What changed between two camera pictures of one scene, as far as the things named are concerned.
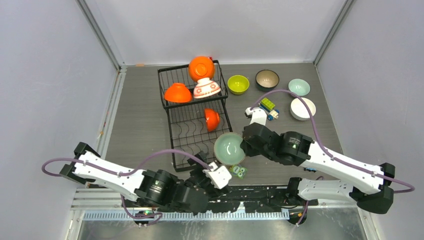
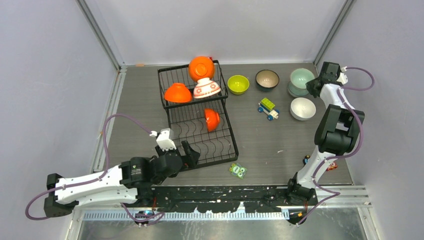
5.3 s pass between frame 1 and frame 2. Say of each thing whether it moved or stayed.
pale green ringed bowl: stayed
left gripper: moved
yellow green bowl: stayed
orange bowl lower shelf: stayed
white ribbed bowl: stayed
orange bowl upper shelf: stayed
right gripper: moved
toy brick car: stayed
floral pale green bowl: moved
